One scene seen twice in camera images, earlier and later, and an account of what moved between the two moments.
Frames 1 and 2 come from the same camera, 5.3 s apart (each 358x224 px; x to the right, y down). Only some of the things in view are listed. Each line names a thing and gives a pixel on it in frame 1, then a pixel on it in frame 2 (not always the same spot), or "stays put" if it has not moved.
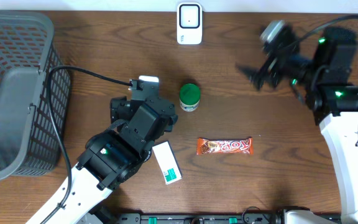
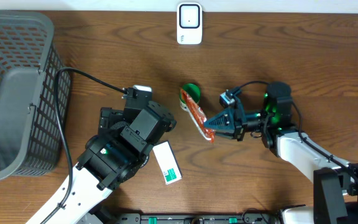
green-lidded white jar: (189, 96) stays put
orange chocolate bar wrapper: (243, 146) to (197, 116)
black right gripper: (268, 71) to (235, 121)
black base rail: (252, 218) stays put
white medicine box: (168, 162) stays put
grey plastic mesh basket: (17, 55) stays put
